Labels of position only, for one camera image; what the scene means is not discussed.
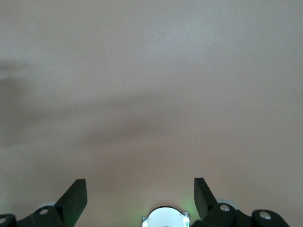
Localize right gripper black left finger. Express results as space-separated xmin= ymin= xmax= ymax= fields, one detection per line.
xmin=30 ymin=179 xmax=88 ymax=227

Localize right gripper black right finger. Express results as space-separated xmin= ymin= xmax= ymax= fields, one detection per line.
xmin=191 ymin=177 xmax=255 ymax=227

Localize brown table cloth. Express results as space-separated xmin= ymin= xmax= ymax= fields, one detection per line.
xmin=0 ymin=0 xmax=303 ymax=227

